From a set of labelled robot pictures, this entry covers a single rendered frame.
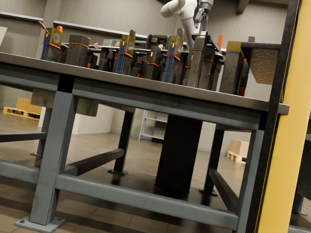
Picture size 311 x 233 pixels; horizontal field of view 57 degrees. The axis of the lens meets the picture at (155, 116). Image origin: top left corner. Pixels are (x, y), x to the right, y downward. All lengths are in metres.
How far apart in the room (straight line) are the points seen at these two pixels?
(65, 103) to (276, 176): 0.90
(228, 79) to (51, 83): 0.92
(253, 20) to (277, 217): 7.95
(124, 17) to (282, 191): 8.12
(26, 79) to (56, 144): 0.31
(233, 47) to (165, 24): 7.09
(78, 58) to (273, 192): 1.49
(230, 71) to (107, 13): 7.67
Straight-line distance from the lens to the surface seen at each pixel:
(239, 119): 1.19
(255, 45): 1.56
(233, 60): 1.64
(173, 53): 1.66
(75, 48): 2.12
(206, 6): 1.96
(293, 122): 1.19
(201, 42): 1.45
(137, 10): 8.94
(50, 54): 2.26
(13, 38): 10.04
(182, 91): 1.14
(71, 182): 1.29
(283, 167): 1.19
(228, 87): 1.61
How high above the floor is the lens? 0.54
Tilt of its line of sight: 1 degrees up
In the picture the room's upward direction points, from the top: 11 degrees clockwise
